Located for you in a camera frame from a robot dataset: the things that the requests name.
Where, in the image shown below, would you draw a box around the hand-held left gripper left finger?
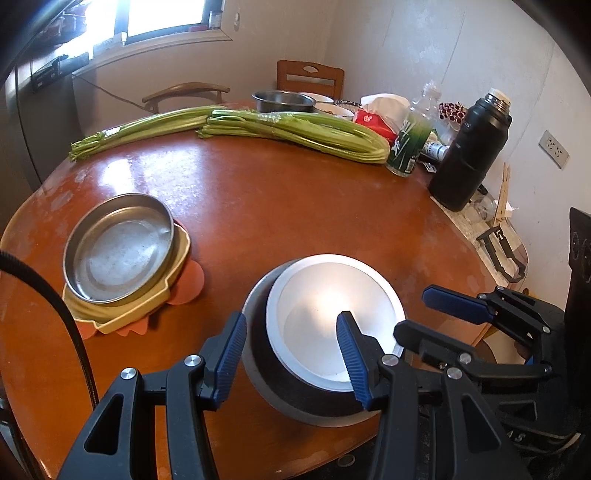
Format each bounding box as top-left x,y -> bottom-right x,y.
55,311 -> 247,480

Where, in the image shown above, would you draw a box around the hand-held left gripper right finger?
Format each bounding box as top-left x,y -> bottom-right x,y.
335,311 -> 534,480

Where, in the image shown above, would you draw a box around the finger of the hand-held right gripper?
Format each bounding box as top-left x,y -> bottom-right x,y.
422,285 -> 552,337
392,320 -> 555,381

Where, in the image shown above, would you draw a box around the red can with white lid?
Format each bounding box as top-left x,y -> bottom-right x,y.
265,254 -> 407,381

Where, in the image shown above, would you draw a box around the yellow shell-shaped plate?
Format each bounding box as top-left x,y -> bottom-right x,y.
62,231 -> 191,335

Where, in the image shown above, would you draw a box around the round steel plate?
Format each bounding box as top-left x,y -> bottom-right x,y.
62,193 -> 176,305

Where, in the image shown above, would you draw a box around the clear glass jar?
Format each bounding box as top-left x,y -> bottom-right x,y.
471,184 -> 497,222

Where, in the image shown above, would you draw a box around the wooden sticks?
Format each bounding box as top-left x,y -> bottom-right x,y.
494,162 -> 513,227

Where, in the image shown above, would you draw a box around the black thermos flask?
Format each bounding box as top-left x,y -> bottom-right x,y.
427,88 -> 513,213

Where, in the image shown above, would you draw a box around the small white bottle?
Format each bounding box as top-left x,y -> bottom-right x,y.
418,140 -> 451,162

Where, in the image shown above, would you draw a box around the green-label plastic bottle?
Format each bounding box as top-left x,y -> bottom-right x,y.
385,79 -> 444,177

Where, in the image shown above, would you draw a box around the red dotted packet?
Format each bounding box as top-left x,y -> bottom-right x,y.
438,102 -> 468,124

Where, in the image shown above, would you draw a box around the red tissue pack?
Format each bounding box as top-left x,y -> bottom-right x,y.
353,93 -> 411,139

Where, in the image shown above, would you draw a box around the wrapped celery bunch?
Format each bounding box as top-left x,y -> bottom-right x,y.
196,108 -> 391,164

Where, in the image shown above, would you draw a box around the patterned white bowl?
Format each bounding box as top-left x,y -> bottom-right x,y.
314,102 -> 358,118

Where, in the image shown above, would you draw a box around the long celery bunch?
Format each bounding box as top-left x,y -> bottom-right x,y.
69,105 -> 227,162

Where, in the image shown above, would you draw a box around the slat-back wooden chair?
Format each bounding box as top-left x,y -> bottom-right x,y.
277,59 -> 345,100

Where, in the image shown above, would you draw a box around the small steel bowl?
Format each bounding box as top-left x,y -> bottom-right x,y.
252,90 -> 316,113

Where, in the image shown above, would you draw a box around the curved-back wooden armchair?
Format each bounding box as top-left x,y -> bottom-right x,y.
141,82 -> 230,114

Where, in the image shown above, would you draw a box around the grey refrigerator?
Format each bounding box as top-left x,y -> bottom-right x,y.
0,28 -> 79,195

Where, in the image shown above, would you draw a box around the fridge side storage rack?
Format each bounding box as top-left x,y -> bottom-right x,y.
30,53 -> 89,90

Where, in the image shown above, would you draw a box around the white flat box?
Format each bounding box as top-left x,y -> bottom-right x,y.
92,36 -> 125,55

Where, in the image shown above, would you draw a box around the window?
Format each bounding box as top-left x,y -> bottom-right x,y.
124,0 -> 227,40

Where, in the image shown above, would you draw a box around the black clip frame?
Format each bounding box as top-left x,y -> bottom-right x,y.
475,225 -> 527,281

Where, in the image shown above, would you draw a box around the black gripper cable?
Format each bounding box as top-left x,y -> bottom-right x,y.
0,249 -> 100,411

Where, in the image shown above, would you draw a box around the white wall socket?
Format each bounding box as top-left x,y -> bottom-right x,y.
539,130 -> 571,169

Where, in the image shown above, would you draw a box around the black wall cable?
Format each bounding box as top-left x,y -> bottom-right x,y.
73,74 -> 148,106

